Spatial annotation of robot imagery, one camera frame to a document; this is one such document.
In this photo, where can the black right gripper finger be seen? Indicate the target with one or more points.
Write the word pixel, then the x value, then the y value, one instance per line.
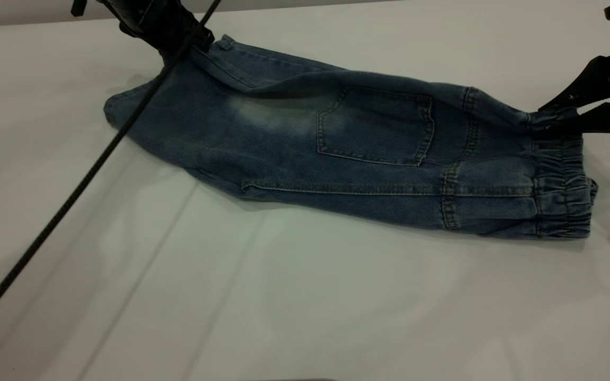
pixel 607 120
pixel 593 84

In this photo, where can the blue denim shorts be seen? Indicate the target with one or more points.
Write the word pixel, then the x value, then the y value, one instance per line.
pixel 337 159

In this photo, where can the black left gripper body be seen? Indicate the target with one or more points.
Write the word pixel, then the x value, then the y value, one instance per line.
pixel 162 24

